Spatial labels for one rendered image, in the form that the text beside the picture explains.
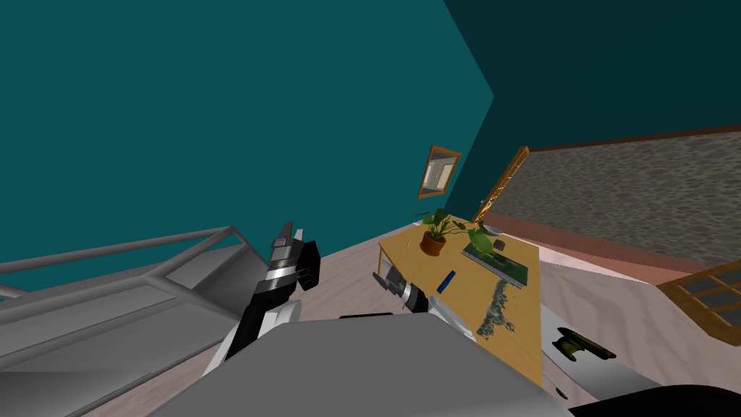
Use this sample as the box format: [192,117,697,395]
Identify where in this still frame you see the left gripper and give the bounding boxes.
[268,222,323,292]

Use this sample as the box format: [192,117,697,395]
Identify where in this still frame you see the grey metal frame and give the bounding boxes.
[0,225,272,417]

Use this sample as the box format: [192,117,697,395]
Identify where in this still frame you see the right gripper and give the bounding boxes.
[372,265,410,300]

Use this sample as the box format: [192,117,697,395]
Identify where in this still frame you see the dark green book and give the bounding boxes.
[461,240,530,290]

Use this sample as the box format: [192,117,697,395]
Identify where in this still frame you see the white cabinet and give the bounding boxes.
[540,303,664,408]

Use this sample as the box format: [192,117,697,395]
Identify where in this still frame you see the wooden lattice frame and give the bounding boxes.
[656,258,741,350]

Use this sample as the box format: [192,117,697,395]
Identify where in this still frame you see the wooden table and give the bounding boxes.
[378,216,546,388]

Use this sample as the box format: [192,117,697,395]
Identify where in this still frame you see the grey green cloth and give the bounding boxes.
[475,277,517,341]

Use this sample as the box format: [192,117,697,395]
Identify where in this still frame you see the wooden ladder shelf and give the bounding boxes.
[471,146,530,224]

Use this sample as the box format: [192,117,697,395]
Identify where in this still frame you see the green plant in orange pot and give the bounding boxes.
[413,208,496,258]

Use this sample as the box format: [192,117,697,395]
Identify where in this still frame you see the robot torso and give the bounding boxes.
[147,312,580,417]

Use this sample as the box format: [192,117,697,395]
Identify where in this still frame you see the dark olive object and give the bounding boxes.
[549,327,618,363]

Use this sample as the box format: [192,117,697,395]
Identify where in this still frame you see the wooden framed mirror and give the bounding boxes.
[417,145,463,201]

